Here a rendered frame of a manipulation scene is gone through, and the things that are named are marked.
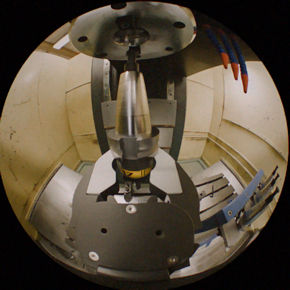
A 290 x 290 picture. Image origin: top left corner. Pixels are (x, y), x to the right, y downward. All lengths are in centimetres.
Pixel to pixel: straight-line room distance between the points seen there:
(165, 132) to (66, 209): 109
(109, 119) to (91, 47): 48
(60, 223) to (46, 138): 84
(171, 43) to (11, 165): 109
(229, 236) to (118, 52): 39
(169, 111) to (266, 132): 92
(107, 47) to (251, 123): 105
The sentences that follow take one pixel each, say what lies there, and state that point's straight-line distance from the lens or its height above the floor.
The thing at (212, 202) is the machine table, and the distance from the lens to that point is 66.
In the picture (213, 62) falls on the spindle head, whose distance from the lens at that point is 43.
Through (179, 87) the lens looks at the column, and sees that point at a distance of 64.
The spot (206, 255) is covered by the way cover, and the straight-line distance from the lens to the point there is 81.
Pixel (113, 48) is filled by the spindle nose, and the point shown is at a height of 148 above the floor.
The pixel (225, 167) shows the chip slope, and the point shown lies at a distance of 118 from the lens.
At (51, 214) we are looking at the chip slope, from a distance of 103.
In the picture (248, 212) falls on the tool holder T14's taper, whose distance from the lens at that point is 26.
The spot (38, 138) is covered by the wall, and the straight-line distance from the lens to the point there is 108.
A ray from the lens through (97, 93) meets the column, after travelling 65.
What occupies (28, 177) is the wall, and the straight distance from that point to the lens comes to 106.
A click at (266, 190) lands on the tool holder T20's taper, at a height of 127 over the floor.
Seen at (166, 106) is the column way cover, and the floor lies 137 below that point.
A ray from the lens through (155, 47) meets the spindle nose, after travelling 16.
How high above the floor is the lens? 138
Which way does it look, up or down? 29 degrees down
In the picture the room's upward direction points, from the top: 1 degrees counter-clockwise
